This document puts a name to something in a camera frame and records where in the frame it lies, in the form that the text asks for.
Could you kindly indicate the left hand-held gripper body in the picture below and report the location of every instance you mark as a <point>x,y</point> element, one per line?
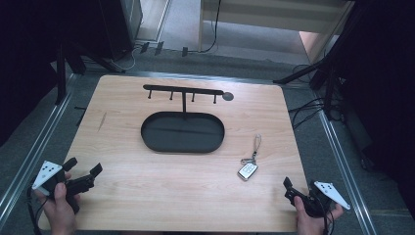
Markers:
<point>78,186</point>

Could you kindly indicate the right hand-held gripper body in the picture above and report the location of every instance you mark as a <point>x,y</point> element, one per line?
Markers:
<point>313,205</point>

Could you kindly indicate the black key rack with tray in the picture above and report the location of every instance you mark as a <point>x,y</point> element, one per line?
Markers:
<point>182,133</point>

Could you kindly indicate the person's right hand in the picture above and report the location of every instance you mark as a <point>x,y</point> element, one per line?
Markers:
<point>310,225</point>

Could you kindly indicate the person's left hand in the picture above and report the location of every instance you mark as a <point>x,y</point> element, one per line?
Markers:
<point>60,212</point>

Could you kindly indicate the black metal stand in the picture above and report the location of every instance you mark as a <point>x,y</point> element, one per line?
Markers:
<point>329,94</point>

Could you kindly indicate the grey round disc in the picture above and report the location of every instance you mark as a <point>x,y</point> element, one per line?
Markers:
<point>227,96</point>

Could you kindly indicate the dark curtain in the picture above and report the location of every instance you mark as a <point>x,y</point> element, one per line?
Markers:
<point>23,49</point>
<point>388,81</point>

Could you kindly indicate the small black foot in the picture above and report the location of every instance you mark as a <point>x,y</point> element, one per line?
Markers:
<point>184,51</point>
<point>144,47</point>
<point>159,47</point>

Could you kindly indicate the black cabinet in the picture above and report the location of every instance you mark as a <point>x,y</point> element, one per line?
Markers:
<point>117,26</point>

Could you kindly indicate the metal floor rail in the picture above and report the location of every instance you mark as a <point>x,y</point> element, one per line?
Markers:
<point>212,77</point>
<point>31,160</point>
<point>345,169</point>

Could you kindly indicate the white desk frame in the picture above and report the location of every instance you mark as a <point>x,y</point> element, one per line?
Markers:
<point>270,13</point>

